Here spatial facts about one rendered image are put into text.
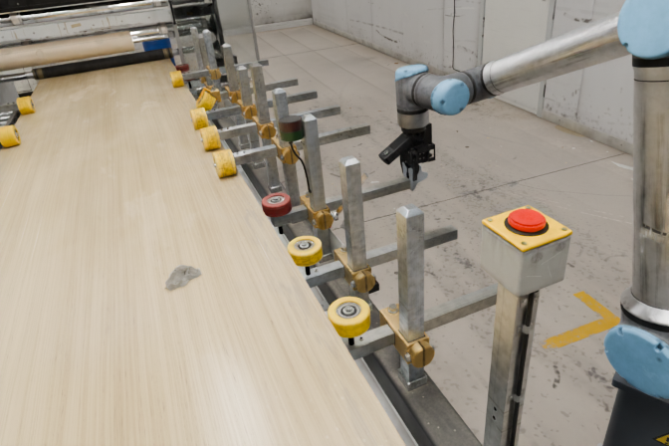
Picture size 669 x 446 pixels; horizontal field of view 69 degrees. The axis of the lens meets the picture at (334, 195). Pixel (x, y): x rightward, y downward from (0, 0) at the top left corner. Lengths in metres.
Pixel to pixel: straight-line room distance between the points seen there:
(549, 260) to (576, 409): 1.48
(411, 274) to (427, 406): 0.29
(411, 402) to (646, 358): 0.44
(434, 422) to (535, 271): 0.52
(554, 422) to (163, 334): 1.41
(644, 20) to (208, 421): 0.89
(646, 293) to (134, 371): 0.92
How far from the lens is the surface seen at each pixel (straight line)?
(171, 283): 1.10
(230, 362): 0.90
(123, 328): 1.05
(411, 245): 0.85
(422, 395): 1.07
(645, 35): 0.90
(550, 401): 2.04
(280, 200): 1.34
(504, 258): 0.59
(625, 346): 1.10
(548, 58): 1.21
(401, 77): 1.36
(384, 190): 1.46
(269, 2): 10.08
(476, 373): 2.07
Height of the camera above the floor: 1.53
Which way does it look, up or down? 28 degrees down
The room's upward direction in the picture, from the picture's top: 5 degrees counter-clockwise
